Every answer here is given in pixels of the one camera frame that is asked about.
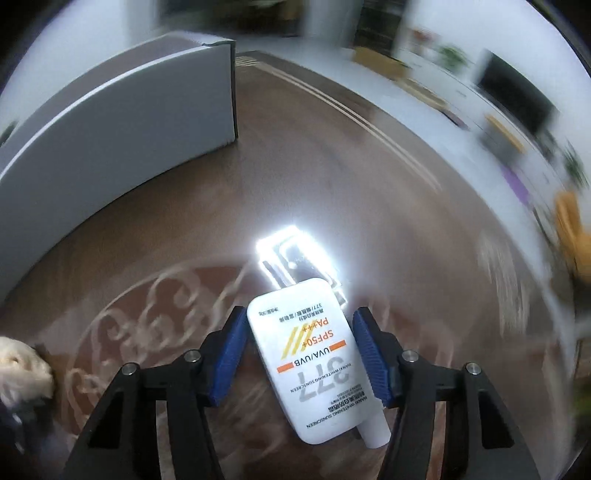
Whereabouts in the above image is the cream knitted cloth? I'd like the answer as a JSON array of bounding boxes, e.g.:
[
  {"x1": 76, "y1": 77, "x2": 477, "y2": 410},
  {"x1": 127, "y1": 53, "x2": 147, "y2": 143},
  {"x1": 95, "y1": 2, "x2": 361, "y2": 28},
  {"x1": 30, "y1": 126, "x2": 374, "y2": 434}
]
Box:
[{"x1": 0, "y1": 337, "x2": 55, "y2": 409}]

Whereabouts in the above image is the white sunscreen bottle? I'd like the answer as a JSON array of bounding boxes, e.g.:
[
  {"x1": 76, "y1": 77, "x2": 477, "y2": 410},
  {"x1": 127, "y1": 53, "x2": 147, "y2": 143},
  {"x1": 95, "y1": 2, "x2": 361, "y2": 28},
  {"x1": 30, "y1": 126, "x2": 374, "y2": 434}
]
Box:
[{"x1": 247, "y1": 278, "x2": 392, "y2": 448}]

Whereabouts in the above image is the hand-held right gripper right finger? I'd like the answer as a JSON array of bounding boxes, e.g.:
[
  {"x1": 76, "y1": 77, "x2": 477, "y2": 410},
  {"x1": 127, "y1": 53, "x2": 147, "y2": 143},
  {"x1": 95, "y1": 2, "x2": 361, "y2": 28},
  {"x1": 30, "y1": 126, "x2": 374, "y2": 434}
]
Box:
[{"x1": 350, "y1": 308, "x2": 541, "y2": 480}]

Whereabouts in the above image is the black fluffy scrunchie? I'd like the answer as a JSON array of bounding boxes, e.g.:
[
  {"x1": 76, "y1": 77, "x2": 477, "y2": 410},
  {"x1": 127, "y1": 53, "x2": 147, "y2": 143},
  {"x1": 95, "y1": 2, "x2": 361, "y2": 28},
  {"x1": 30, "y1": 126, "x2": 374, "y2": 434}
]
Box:
[{"x1": 0, "y1": 399, "x2": 56, "y2": 462}]

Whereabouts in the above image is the black flat television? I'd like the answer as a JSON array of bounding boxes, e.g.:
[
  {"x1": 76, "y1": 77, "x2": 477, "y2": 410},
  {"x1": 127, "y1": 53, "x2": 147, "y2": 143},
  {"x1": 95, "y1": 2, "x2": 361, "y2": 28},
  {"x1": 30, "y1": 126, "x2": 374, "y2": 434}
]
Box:
[{"x1": 475, "y1": 51, "x2": 557, "y2": 136}]

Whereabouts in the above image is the large grey cardboard box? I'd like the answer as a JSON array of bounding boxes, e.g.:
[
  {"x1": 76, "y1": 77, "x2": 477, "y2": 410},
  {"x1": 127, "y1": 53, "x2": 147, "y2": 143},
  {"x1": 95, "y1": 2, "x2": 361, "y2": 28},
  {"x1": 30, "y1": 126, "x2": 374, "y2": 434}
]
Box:
[{"x1": 0, "y1": 30, "x2": 238, "y2": 301}]

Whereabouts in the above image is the yellow lounge chair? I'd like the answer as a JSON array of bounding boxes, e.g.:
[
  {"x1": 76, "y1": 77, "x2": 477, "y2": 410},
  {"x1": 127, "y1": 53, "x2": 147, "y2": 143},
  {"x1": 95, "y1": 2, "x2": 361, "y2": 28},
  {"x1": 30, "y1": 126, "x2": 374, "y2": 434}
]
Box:
[{"x1": 554, "y1": 191, "x2": 591, "y2": 282}]

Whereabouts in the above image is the brown patterned glass-topped desktop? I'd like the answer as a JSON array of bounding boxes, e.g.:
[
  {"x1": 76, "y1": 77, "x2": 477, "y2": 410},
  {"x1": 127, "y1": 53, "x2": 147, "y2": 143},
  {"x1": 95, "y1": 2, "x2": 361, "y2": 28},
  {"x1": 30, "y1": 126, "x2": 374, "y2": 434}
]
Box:
[{"x1": 0, "y1": 51, "x2": 583, "y2": 480}]

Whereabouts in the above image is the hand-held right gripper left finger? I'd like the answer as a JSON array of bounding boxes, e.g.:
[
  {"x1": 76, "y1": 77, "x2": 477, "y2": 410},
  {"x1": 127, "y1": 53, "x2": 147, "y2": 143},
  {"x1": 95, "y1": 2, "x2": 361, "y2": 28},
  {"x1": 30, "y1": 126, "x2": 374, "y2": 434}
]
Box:
[{"x1": 60, "y1": 306, "x2": 252, "y2": 480}]

